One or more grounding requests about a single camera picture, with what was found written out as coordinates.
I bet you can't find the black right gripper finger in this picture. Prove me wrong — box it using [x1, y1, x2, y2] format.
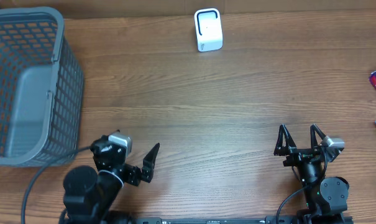
[273, 124, 296, 155]
[310, 124, 326, 148]

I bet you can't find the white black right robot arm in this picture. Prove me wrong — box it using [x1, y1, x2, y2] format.
[273, 124, 352, 223]

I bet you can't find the white barcode scanner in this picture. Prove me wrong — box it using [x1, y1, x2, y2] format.
[194, 8, 223, 52]

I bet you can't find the grey plastic mesh basket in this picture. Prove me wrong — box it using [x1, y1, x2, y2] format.
[0, 7, 84, 167]

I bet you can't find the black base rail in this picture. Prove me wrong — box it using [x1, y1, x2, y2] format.
[108, 215, 354, 224]

